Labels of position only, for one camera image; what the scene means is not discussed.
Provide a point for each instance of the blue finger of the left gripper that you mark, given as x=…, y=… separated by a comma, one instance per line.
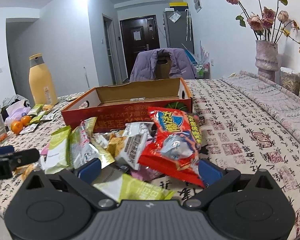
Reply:
x=6, y=149

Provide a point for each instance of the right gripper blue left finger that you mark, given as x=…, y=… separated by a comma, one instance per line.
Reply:
x=90, y=171

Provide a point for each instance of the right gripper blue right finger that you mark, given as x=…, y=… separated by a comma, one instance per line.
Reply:
x=209, y=173

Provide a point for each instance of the red noodle snack bag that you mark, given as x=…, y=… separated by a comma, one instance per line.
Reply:
x=175, y=148

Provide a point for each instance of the pink snack packet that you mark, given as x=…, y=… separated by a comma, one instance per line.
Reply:
x=145, y=173

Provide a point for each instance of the orange tangerine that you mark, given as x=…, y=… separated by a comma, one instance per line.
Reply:
x=16, y=127
x=25, y=120

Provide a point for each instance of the purple tissue pack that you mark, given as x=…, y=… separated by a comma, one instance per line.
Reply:
x=16, y=111

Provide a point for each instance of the green snack packet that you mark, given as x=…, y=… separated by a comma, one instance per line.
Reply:
x=120, y=186

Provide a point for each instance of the green packet near tangerines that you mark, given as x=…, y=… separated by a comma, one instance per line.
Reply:
x=35, y=110

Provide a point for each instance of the white grey snack packet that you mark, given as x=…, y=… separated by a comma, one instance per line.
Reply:
x=132, y=143

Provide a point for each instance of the calligraphy print tablecloth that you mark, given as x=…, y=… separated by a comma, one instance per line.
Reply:
x=238, y=134

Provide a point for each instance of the yellow thermos bottle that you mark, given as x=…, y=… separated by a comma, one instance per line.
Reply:
x=40, y=81

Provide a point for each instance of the orange cardboard box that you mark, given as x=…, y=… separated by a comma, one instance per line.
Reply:
x=114, y=106

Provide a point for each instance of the wooden chair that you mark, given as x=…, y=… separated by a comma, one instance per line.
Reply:
x=163, y=67

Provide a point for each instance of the purple jacket on chair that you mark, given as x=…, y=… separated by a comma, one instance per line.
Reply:
x=146, y=61

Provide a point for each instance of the clear storage jar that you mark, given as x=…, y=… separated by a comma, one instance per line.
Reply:
x=290, y=80

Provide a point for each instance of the pink ceramic vase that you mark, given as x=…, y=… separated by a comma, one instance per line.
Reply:
x=266, y=59

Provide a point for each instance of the grey refrigerator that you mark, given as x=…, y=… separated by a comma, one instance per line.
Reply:
x=178, y=30

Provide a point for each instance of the dark entrance door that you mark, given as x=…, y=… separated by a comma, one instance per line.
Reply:
x=138, y=34

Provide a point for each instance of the dried pink roses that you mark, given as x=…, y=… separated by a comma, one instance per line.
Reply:
x=268, y=25

